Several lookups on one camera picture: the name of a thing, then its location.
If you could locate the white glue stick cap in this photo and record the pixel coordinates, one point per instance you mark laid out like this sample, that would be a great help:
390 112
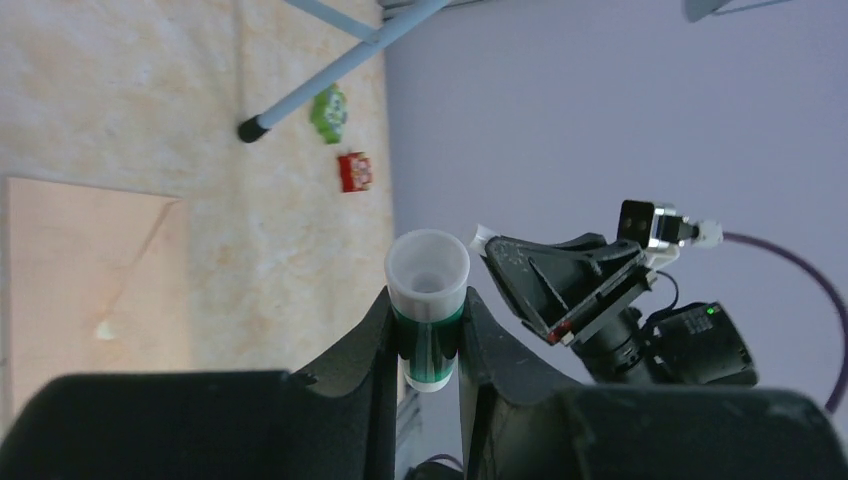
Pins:
480 237

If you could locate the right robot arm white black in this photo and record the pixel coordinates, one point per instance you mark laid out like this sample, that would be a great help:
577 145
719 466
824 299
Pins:
696 344

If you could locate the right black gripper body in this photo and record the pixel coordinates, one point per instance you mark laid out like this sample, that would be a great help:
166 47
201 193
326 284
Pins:
618 352

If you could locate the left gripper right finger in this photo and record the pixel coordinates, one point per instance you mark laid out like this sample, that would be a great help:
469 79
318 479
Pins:
521 418

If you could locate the green white glue stick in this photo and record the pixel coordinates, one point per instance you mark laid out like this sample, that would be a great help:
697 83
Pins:
426 272

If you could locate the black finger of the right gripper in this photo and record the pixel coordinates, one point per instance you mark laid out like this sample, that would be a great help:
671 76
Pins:
568 292

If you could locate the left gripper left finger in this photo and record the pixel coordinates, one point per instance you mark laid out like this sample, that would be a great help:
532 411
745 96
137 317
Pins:
332 419

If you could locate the red toy block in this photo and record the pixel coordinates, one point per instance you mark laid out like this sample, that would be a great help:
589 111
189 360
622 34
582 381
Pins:
355 172

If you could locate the peach envelope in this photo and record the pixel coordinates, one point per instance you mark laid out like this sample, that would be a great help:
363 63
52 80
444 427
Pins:
96 281

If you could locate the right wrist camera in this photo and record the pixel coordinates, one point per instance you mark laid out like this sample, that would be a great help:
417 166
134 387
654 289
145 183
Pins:
662 232

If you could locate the green toy block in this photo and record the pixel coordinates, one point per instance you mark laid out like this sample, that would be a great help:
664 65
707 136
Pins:
329 114

